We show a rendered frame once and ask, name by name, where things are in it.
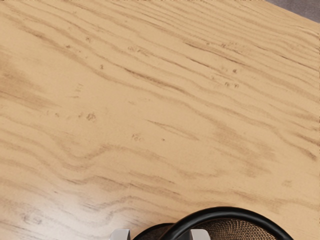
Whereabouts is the black mesh pen holder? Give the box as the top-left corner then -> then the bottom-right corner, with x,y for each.
131,206 -> 298,240

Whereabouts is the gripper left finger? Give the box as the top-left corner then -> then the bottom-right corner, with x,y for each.
110,228 -> 131,240

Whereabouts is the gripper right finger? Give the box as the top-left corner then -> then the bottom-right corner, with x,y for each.
189,229 -> 211,240

